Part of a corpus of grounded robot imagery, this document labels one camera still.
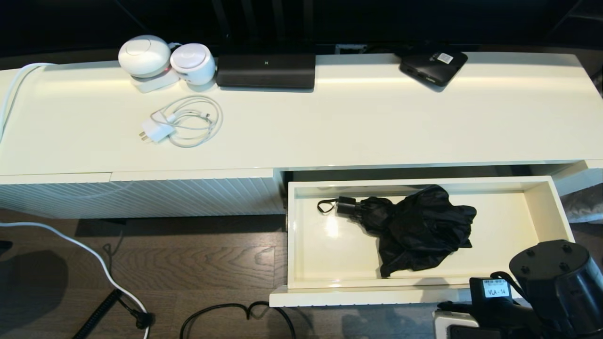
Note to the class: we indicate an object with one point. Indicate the black set-top box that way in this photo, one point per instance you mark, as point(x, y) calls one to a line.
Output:
point(431, 68)

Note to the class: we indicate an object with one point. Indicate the white ribbed drawer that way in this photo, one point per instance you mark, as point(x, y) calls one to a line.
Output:
point(330, 245)

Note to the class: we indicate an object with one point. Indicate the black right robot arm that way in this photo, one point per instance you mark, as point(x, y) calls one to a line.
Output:
point(560, 282)

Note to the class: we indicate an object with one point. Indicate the white flat device base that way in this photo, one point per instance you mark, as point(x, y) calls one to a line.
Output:
point(155, 84)

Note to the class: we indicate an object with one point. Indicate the grey fabric cushion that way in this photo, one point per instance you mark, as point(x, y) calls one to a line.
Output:
point(586, 207)

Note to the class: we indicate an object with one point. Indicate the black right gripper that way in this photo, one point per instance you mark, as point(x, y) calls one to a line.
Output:
point(499, 310)

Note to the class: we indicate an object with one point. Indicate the white ribbed cabinet front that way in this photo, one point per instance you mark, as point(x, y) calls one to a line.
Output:
point(198, 195)
point(52, 195)

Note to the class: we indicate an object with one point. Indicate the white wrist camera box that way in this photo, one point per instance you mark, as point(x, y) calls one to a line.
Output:
point(445, 325)

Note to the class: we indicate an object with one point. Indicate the white wall socket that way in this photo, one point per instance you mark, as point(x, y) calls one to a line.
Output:
point(349, 48)

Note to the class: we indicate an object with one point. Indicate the black folding umbrella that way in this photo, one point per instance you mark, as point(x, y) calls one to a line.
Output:
point(424, 226)

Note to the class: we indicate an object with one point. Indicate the small white round device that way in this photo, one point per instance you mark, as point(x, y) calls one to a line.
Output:
point(191, 61)

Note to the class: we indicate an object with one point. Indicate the black router box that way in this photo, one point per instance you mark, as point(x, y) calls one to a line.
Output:
point(266, 70)

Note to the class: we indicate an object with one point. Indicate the large white round device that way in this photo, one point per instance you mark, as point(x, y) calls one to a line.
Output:
point(144, 55)

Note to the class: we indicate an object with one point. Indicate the white charger plug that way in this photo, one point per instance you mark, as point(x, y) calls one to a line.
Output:
point(158, 130)

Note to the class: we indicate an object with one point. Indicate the white ribbed TV cabinet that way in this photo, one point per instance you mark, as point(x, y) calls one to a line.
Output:
point(306, 132)

